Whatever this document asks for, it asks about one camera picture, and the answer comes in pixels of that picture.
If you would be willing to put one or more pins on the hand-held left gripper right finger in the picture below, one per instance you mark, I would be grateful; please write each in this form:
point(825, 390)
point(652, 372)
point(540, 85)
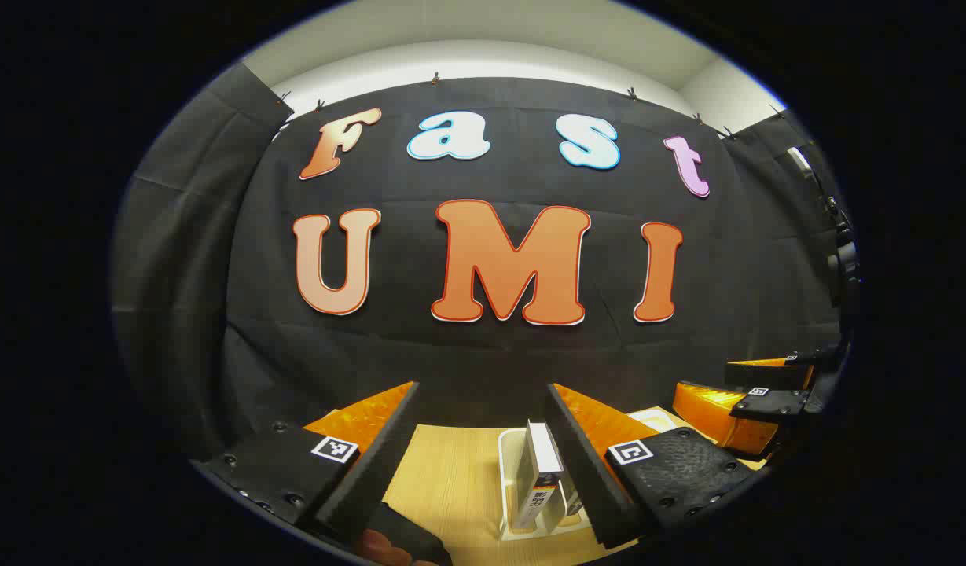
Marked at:
point(581, 464)

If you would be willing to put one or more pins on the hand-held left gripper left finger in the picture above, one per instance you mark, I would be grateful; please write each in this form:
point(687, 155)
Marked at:
point(372, 464)

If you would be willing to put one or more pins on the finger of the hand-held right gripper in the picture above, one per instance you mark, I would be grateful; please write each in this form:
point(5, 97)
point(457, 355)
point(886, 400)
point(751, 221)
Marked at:
point(765, 376)
point(773, 403)

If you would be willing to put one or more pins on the portrait cover book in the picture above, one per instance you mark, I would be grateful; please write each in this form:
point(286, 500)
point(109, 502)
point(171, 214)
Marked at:
point(544, 452)

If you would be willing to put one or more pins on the white bookshelf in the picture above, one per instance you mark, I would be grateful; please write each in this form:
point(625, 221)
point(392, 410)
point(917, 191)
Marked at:
point(510, 479)

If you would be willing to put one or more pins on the black schoolbag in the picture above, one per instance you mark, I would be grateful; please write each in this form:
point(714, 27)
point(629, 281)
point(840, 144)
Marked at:
point(421, 538)

